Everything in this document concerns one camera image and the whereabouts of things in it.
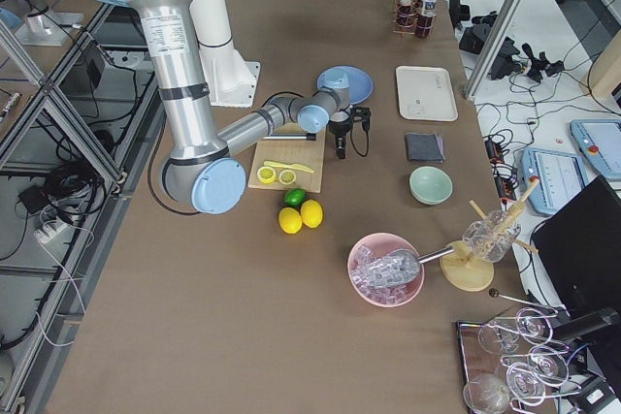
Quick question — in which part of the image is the wooden cup stand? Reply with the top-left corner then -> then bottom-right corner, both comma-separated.
440,177 -> 539,292

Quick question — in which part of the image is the mint green bowl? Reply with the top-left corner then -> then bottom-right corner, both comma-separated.
409,166 -> 453,206

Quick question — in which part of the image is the steel ice scoop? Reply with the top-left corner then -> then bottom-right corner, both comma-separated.
376,245 -> 454,287

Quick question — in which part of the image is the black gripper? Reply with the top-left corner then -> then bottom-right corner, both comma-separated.
328,111 -> 350,159

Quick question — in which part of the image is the green lime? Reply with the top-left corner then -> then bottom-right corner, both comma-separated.
284,188 -> 307,207

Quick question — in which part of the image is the lemon half upper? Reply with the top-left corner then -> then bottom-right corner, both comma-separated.
278,169 -> 297,186

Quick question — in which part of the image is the blue round plate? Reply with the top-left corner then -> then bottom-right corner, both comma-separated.
316,65 -> 374,106

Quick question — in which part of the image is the tea bottle back right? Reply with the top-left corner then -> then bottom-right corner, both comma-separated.
395,0 -> 414,33

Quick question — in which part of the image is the cream rabbit tray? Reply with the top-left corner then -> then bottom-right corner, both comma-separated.
396,65 -> 458,122

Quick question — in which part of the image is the wire wine glass rack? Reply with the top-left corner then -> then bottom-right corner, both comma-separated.
454,289 -> 621,414

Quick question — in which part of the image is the blue teach pendant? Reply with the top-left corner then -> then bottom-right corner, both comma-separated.
521,147 -> 588,215

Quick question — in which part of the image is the yellow lemon upper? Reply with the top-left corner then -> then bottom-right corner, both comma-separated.
300,200 -> 324,228

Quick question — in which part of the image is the grey folded cloth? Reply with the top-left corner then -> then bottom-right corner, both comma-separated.
405,133 -> 445,163

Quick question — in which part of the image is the pink bowl with ice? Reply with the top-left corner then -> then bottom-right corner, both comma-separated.
347,233 -> 425,307

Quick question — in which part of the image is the tea bottle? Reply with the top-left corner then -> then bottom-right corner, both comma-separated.
395,0 -> 414,33
414,0 -> 437,38

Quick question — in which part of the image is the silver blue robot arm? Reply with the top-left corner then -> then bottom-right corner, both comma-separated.
98,0 -> 349,214

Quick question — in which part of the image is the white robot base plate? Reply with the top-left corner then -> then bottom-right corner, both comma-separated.
200,44 -> 261,108

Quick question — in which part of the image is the yellow lemon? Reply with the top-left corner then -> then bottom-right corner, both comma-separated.
278,207 -> 303,235
300,200 -> 324,228

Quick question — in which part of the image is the wooden cutting board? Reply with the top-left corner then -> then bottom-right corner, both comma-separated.
247,123 -> 326,193

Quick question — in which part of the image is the lemon half lower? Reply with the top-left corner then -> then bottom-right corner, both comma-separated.
256,166 -> 278,184

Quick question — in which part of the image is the steel muddler black tip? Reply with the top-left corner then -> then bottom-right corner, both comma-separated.
263,133 -> 316,142

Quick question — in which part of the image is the tea bottle front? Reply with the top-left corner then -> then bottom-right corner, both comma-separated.
414,0 -> 437,38

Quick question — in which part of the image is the black laptop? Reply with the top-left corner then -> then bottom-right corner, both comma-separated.
533,176 -> 620,313

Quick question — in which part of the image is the yellow plastic knife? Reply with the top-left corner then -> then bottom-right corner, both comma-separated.
263,160 -> 315,174

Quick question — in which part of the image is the lemon half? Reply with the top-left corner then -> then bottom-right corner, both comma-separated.
256,166 -> 278,184
278,169 -> 297,186

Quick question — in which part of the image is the yellow lemon lower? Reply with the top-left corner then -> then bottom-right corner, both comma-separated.
278,207 -> 303,235

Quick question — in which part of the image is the clear glass mug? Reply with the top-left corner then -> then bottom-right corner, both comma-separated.
462,210 -> 521,263

